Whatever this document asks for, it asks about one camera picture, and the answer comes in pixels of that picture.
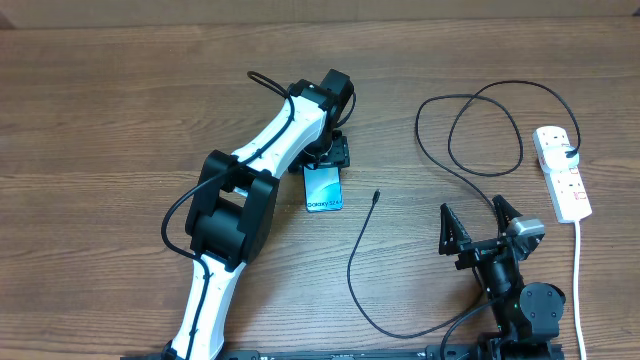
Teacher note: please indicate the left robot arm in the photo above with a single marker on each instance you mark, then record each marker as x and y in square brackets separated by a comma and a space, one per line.
[222, 223]

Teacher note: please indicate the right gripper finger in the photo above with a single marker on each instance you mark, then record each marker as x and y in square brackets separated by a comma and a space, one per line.
[505, 213]
[453, 236]

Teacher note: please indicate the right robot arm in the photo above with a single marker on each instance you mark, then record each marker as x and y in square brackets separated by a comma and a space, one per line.
[527, 315]

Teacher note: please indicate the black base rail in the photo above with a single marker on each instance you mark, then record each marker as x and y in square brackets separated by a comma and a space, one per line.
[431, 352]

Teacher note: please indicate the Samsung Galaxy smartphone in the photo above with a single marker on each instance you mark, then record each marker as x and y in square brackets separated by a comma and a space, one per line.
[323, 190]

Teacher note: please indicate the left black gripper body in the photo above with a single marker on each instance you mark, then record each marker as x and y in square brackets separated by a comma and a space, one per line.
[330, 150]

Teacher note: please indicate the white charger adapter plug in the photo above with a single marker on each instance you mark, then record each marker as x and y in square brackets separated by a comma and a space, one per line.
[558, 158]

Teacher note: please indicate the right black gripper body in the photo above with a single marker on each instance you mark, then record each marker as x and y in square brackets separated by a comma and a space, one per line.
[476, 253]

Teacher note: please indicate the white power strip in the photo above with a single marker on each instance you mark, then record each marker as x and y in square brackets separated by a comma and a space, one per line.
[566, 188]

